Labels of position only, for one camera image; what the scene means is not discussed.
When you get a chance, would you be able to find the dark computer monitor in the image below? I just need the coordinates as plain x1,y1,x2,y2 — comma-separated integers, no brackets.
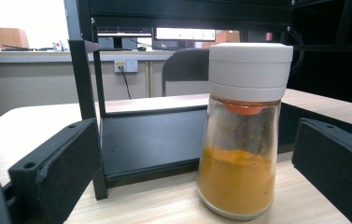
97,27,153,51

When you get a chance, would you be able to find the long beige counter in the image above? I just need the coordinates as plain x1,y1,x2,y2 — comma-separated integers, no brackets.
0,49,210,123

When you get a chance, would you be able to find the black cable bundle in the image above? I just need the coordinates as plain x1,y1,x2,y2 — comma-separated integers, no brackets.
288,27,306,77

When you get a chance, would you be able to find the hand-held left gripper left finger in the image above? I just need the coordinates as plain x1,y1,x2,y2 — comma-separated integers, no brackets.
7,118,103,224

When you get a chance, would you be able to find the brown wooden box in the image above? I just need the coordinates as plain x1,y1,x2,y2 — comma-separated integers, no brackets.
0,26,31,50

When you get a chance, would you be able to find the black power cable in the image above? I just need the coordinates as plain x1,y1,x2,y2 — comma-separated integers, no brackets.
119,65,133,100

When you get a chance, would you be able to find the glass spice jar white lid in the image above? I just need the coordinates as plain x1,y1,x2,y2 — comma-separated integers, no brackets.
196,42,294,221

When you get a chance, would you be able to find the black metal shelf rack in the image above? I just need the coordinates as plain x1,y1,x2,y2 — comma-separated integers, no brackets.
63,0,352,201

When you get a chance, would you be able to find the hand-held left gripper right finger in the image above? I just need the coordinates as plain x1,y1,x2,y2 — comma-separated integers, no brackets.
290,117,352,224

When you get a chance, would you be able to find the white wall socket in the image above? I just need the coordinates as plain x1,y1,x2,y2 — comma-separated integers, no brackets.
113,60,139,74

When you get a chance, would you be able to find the lit computer monitor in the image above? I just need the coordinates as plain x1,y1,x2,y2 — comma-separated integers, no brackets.
155,27,217,42

